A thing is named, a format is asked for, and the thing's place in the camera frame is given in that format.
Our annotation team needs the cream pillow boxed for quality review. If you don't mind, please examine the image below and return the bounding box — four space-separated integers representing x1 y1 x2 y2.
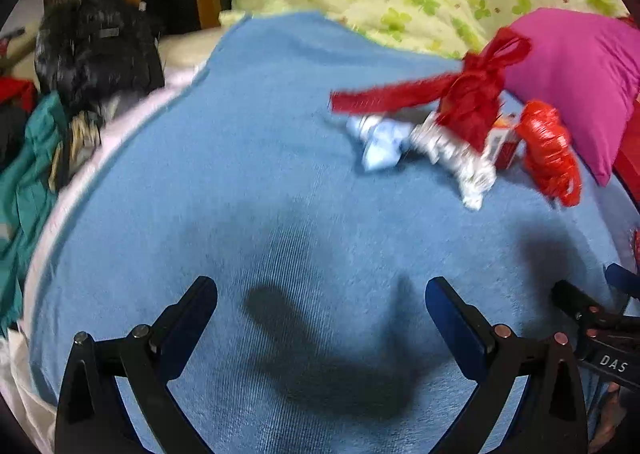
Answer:
160 26 236 70

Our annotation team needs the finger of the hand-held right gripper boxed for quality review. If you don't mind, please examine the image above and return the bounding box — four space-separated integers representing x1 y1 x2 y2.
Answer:
551 280 640 337
605 263 640 301

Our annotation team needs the red paper bag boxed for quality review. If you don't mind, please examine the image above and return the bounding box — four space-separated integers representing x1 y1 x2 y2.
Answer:
612 98 640 185

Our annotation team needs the magenta pillow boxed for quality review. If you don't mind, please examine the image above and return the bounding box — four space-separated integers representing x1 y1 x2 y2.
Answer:
500 8 640 187

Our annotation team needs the person's right hand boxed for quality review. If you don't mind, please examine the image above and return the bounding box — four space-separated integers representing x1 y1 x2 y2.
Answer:
589 381 626 454

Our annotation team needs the teal cloth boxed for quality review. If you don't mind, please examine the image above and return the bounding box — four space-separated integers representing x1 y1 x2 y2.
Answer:
0 92 68 329

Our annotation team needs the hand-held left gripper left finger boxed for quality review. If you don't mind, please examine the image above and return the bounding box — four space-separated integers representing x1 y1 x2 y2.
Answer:
54 276 219 454

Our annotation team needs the brown patterned cloth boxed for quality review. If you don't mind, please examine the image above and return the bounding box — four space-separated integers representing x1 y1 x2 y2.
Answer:
50 111 103 191

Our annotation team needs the red and white medicine box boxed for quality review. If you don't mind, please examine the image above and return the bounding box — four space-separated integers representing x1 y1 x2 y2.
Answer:
484 112 526 171

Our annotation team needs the red cloth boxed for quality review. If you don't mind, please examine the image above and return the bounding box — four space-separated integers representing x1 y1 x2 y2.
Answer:
0 76 37 115

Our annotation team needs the orange packet with red string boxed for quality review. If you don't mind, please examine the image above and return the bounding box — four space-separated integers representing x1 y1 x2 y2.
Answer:
330 26 531 155

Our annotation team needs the blue towel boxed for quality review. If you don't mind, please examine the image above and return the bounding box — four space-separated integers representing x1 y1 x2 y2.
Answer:
27 11 636 454

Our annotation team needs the black plastic bag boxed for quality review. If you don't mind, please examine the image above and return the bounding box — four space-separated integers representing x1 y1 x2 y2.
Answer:
34 0 166 109

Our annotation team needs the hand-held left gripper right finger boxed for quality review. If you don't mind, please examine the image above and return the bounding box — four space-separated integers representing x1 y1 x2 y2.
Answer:
425 277 588 454

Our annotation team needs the blue wrapper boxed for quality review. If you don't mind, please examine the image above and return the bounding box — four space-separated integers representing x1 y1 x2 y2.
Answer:
347 115 413 172

